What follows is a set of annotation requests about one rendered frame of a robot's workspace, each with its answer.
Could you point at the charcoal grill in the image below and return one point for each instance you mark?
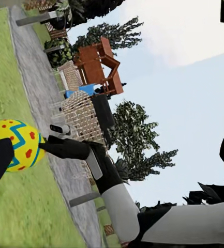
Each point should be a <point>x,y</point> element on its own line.
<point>103,113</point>

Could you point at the garden chair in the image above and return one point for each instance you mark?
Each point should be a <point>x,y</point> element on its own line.
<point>80,114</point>
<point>69,76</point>

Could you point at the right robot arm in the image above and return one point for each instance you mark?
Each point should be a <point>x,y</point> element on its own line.
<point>191,224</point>

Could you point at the easter egg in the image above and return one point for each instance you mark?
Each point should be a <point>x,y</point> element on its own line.
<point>25,140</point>

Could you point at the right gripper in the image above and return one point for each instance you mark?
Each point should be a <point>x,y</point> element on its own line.
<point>63,148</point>

